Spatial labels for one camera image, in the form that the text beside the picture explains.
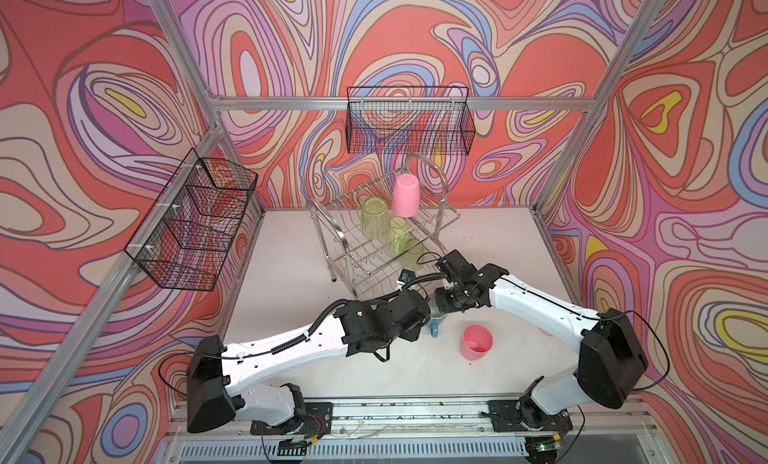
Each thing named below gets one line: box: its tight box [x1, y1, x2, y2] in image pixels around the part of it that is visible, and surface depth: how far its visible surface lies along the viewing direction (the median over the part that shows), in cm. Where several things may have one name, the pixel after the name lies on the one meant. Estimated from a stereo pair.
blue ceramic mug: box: [429, 314, 447, 338], surface depth 84 cm
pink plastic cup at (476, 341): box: [460, 324, 493, 362], surface depth 80 cm
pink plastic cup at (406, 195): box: [392, 173, 420, 218], surface depth 77 cm
